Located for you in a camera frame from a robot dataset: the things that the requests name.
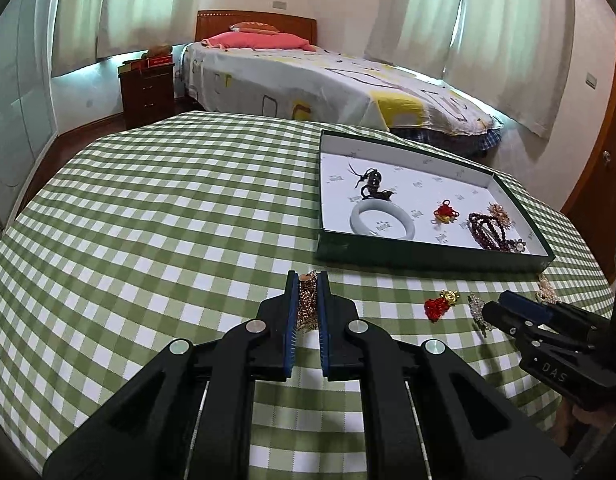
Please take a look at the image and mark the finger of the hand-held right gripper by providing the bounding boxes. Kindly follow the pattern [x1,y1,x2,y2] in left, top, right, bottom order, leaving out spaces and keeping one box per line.
[480,300,544,348]
[498,290,606,333]

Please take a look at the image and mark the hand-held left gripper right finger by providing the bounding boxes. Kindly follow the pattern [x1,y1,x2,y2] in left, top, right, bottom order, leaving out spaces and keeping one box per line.
[315,270,574,480]

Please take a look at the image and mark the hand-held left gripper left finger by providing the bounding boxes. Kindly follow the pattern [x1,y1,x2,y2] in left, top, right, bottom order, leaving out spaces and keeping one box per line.
[42,270,301,480]

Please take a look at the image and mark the gold pearl chain bracelet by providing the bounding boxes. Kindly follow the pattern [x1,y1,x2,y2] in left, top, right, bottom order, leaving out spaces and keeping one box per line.
[294,270,321,333]

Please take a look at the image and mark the dark red bead bracelet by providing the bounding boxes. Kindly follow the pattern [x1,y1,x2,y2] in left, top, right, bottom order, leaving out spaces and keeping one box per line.
[468,211,526,253]

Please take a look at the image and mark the gold flower brooch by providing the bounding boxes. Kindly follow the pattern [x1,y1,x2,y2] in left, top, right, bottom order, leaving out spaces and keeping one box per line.
[488,202,511,228]

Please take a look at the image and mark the white jade bangle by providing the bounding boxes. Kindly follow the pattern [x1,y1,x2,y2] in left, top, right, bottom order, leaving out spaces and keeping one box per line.
[350,200,416,240]

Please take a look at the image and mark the red knotted cord gold charm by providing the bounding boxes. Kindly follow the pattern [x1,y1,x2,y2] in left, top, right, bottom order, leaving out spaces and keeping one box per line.
[430,199,461,226]

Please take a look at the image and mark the black bead pendant necklace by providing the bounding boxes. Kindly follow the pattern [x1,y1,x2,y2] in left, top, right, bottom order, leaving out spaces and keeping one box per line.
[347,161,399,203]

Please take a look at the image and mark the green jewelry tray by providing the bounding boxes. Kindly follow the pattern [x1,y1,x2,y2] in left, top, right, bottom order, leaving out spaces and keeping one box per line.
[315,129,556,273]

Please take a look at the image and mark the silver crystal brooch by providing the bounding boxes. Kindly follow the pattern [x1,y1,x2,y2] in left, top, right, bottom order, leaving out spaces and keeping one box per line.
[467,294,494,337]

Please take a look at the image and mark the red tassel gold charm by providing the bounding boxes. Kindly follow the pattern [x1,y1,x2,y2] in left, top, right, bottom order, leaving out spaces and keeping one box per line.
[424,290,461,321]

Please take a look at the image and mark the wooden door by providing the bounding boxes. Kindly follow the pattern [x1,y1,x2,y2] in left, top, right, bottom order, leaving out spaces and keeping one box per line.
[560,20,616,286]

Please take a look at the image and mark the green checked tablecloth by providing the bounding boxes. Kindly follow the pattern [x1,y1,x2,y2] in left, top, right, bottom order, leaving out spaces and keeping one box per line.
[0,110,616,480]

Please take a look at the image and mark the blue plaid mattress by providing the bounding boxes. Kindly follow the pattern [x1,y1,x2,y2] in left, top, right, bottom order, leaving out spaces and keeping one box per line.
[390,127,504,158]

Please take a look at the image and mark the patterned white bed sheet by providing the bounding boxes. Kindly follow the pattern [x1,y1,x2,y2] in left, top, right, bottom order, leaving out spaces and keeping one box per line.
[180,40,506,136]

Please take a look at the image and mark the white curtain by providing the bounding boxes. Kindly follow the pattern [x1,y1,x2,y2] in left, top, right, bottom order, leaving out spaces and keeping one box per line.
[95,0,199,58]
[443,0,589,138]
[363,0,464,81]
[52,0,113,78]

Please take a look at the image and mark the dark wooden nightstand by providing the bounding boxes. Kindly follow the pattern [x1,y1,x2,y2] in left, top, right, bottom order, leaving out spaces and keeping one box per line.
[118,62,177,130]

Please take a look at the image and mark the pink pillow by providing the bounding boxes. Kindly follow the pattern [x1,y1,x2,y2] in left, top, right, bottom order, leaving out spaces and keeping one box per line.
[200,31,316,53]

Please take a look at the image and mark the orange cushion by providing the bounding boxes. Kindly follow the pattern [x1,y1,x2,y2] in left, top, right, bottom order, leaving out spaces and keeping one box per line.
[229,21,280,34]

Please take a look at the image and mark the wooden headboard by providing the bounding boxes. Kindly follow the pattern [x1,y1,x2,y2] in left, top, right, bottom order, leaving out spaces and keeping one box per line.
[195,10,319,48]

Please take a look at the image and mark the frosted glass sliding wardrobe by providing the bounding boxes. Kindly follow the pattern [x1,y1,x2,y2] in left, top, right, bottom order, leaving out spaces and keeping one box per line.
[0,0,58,231]

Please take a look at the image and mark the white pearl bracelet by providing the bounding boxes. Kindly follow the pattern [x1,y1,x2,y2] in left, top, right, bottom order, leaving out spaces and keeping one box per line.
[535,274,564,306]

